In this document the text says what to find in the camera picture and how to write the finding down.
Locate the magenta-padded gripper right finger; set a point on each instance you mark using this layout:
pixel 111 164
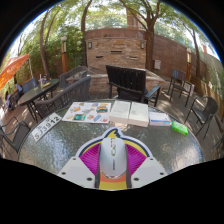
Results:
pixel 146 171

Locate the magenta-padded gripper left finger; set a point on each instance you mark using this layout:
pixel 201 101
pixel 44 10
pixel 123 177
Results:
pixel 78 171

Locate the white computer mouse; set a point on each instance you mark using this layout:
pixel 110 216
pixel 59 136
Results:
pixel 113 156

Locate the yellow duck-shaped mouse pad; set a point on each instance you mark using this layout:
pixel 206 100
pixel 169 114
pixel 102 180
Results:
pixel 115 132

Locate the small white booklet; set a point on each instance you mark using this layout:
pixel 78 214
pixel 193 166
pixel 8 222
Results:
pixel 159 118

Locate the white number plate sign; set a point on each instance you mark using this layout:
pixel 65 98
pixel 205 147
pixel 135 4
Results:
pixel 46 126

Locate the green packet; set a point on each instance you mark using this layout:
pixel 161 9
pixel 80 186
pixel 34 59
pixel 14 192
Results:
pixel 180 127

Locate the colourful sticker sheet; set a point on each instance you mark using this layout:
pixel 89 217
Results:
pixel 86 112

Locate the open white book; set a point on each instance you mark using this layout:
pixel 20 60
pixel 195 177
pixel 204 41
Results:
pixel 130 113

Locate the black metal mesh chair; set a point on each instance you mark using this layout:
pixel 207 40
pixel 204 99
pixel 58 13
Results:
pixel 18 131

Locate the dark wicker chair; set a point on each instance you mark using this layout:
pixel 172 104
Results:
pixel 73 74
pixel 65 96

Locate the dark garden side table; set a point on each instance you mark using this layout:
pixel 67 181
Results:
pixel 36 92

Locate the dark round-backed garden chair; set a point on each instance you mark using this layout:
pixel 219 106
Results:
pixel 210 108

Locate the black slatted wooden chair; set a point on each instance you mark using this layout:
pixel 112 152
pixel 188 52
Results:
pixel 128 80

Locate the clear drink cup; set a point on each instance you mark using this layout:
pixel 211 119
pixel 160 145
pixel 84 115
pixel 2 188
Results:
pixel 41 80

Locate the blue chair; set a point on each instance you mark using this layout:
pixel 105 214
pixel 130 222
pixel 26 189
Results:
pixel 30 85

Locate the dark folding chair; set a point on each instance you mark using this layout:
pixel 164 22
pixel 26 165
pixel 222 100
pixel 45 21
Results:
pixel 180 76

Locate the person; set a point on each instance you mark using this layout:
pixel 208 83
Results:
pixel 18 87

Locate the orange parasol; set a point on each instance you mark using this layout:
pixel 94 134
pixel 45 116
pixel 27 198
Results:
pixel 11 68

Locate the forked-trunk tree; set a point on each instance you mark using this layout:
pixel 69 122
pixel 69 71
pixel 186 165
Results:
pixel 149 46

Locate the leaning thin-trunk tree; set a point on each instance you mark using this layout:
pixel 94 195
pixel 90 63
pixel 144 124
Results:
pixel 43 46

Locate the grey wall box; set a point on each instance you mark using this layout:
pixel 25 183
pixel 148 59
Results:
pixel 157 64

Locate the wooden lamp post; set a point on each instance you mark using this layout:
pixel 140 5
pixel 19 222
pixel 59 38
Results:
pixel 64 56
pixel 189 65

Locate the black wall lamp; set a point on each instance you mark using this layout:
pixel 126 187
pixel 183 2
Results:
pixel 90 45
pixel 142 45

